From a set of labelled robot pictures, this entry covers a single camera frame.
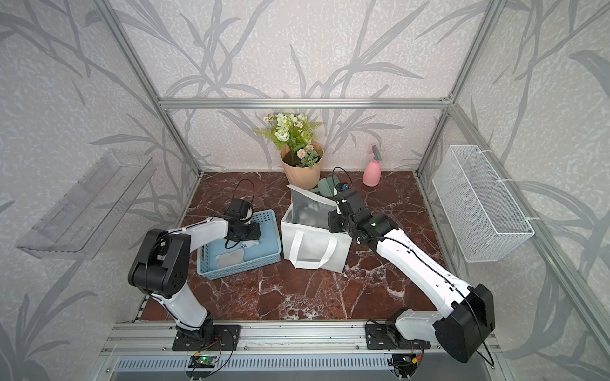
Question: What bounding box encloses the white blue ice pack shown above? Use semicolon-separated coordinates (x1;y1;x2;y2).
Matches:
238;240;260;250

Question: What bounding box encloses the clear gel ice pack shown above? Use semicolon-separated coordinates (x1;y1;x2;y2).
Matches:
216;249;245;269

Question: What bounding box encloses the white insulated delivery bag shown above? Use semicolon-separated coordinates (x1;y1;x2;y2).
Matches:
281;184;352;273

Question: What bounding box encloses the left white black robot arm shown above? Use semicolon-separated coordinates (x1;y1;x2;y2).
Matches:
128;198;261;337

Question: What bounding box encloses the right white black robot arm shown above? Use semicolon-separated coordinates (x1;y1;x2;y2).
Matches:
328;188;496;363

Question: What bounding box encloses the light blue plastic basket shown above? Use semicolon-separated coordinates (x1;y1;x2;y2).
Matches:
197;210;282;279

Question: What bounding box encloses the green garden trowel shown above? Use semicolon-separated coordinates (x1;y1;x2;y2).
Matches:
311;175;341;198

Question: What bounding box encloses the pink spray bottle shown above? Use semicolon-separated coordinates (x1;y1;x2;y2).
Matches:
362;144;382;187

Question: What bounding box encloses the potted white flower plant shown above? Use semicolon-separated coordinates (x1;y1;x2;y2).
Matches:
254;113;323;190

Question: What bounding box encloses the left controller circuit board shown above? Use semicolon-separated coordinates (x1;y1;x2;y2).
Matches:
187;354;219;369

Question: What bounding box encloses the controller circuit board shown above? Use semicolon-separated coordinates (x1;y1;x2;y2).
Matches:
187;354;219;369
389;354;420;368

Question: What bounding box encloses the right controller circuit board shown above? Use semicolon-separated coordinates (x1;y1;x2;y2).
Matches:
389;354;420;368

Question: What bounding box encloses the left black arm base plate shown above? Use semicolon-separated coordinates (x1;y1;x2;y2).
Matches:
172;325;241;352

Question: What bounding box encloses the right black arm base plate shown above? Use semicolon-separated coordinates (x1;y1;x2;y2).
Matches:
365;320;431;350

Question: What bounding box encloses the white wire mesh basket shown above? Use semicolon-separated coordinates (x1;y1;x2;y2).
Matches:
432;144;535;263

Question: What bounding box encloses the aluminium front rail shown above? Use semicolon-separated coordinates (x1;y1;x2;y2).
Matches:
98;320;501;357

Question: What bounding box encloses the clear plastic wall shelf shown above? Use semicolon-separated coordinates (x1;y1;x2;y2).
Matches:
16;149;157;260

